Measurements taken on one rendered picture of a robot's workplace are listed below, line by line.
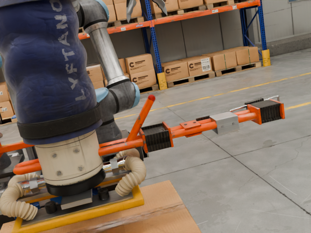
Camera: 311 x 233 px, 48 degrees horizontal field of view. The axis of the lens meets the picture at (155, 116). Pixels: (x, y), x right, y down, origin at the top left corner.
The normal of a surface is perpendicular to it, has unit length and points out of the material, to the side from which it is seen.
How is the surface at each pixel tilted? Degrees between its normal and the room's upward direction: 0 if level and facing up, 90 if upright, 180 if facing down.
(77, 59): 91
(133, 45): 90
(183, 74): 91
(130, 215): 0
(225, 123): 90
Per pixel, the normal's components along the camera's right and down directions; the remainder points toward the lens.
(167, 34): 0.22, 0.21
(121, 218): -0.18, -0.95
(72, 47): 0.75, -0.35
